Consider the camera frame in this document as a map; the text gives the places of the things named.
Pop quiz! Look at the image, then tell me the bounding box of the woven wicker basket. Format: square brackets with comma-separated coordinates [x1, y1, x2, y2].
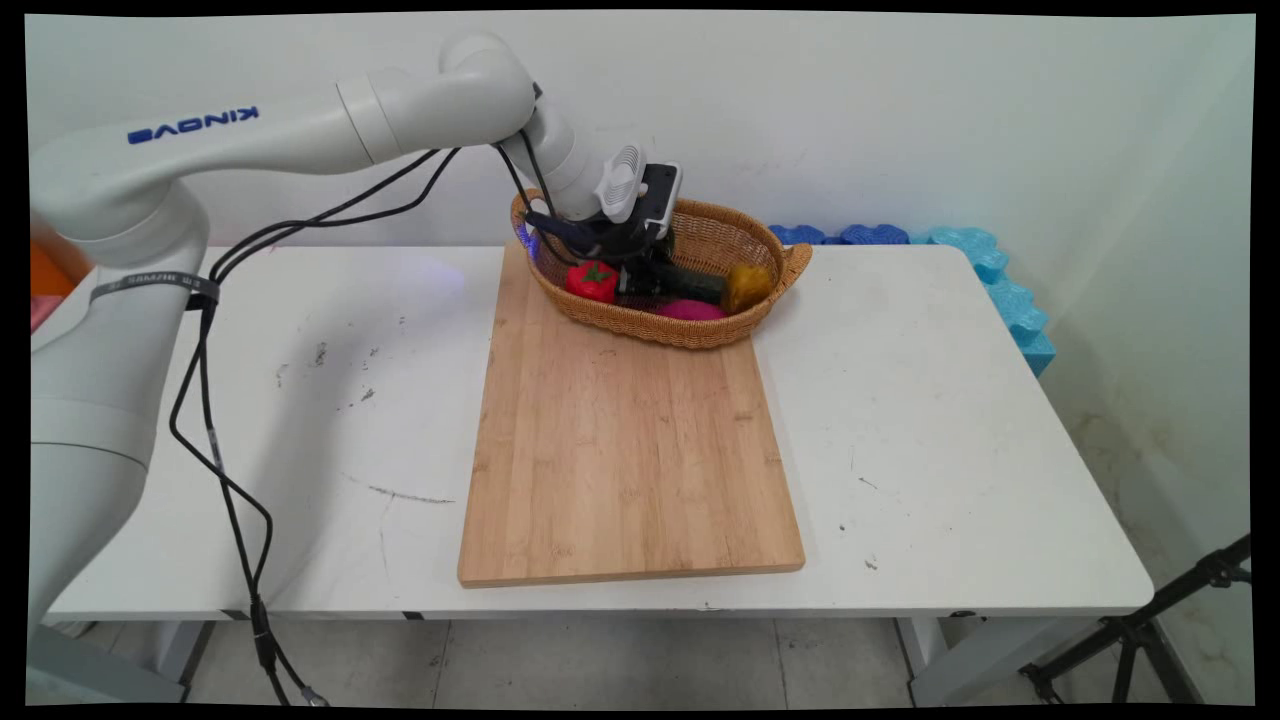
[510, 188, 814, 351]

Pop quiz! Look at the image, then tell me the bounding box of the white table leg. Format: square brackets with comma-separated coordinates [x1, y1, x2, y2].
[28, 620, 217, 705]
[893, 614, 1106, 708]

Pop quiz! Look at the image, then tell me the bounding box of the grey strap with print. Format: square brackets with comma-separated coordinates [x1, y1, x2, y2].
[88, 271, 222, 311]

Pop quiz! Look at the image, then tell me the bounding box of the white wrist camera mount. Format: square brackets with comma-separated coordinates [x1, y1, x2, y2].
[594, 144, 684, 241]

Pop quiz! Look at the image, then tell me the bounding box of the black tripod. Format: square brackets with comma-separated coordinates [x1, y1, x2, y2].
[1018, 534, 1253, 707]

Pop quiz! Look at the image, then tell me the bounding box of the dark green toy cucumber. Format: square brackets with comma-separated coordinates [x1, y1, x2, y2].
[655, 264, 729, 305]

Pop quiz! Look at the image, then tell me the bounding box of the yellow toy pepper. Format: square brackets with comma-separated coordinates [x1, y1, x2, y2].
[721, 262, 774, 316]

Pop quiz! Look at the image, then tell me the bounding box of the short black wrist cable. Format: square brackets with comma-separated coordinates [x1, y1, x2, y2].
[490, 85, 601, 263]

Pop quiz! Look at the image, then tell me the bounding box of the long black cable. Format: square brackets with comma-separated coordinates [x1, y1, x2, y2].
[168, 147, 463, 707]

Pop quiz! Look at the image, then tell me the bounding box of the orange box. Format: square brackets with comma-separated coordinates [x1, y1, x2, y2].
[29, 238, 93, 301]

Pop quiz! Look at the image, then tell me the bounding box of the bamboo cutting board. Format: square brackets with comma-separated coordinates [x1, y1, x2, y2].
[457, 243, 807, 589]

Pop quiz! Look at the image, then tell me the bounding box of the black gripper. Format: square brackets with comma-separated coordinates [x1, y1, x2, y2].
[585, 212, 675, 305]

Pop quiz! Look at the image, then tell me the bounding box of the light blue foam mat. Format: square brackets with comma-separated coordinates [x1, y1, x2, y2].
[925, 226, 1058, 378]

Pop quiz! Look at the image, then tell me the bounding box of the red toy tomato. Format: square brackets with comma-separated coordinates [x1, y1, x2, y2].
[565, 260, 620, 305]

